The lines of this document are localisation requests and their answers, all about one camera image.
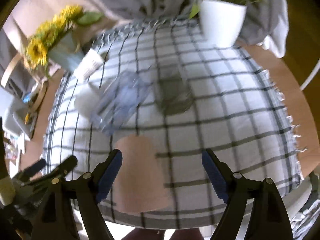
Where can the ribbed teal flower pot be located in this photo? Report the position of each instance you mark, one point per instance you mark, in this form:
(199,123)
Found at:
(67,53)

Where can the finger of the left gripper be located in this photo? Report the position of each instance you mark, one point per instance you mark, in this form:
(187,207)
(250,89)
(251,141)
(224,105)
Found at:
(60,171)
(24,175)

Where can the black dotted paper cup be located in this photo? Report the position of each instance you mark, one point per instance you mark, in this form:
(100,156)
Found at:
(89,64)

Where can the pink beige curtain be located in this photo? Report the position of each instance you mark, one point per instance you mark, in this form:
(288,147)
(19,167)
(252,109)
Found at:
(27,15)

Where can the sunflower bouquet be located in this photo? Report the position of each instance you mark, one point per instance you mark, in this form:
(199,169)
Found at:
(49,33)

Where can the pink beige cup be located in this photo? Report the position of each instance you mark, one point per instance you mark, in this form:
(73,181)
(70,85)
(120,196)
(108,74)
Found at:
(139,184)

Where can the white grey desktop appliance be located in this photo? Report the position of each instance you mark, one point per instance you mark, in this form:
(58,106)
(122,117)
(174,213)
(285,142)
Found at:
(13,113)

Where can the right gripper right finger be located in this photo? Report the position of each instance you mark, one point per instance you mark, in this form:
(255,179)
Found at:
(269,218)

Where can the checkered grey white tablecloth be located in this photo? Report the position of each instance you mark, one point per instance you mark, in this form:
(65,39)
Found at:
(237,112)

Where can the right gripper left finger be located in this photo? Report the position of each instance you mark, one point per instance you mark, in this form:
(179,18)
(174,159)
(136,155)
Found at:
(55,219)

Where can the white plant pot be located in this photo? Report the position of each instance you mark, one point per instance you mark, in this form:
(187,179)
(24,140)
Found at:
(221,22)

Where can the clear square glass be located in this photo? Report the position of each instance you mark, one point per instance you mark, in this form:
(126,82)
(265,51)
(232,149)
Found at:
(171,89)

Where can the white floor lamp pole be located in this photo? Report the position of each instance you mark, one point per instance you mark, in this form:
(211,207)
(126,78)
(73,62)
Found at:
(311,76)

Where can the grey curtain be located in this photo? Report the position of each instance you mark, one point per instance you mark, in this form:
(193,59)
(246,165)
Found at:
(266,22)

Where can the plain white cup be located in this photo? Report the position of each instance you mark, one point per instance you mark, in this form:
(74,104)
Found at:
(87,100)

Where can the clear blue plastic cup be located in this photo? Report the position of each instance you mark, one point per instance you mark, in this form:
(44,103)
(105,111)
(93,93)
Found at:
(119,102)

